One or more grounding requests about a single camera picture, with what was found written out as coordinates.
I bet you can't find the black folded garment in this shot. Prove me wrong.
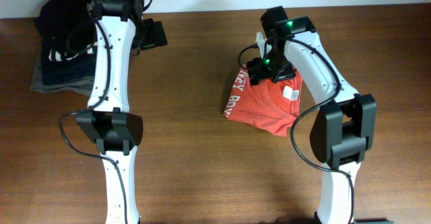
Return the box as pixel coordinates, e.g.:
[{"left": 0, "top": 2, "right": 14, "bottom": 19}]
[{"left": 34, "top": 0, "right": 95, "bottom": 62}]

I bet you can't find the navy white striped folded garment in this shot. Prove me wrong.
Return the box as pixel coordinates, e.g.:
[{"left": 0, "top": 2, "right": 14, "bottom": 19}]
[{"left": 40, "top": 42, "right": 96, "bottom": 85}]

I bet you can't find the red t-shirt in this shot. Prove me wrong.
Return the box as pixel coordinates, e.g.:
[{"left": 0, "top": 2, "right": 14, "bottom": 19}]
[{"left": 223, "top": 69, "right": 303, "bottom": 137}]

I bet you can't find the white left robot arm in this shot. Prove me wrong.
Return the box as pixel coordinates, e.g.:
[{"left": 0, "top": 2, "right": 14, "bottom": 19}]
[{"left": 76, "top": 0, "right": 168, "bottom": 223}]

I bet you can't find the grey folded garment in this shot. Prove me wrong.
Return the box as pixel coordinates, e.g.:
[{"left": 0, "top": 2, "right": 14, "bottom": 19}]
[{"left": 30, "top": 61, "right": 94, "bottom": 96}]

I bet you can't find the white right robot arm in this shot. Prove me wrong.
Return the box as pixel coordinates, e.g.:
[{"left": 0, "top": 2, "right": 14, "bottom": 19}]
[{"left": 246, "top": 6, "right": 376, "bottom": 224}]

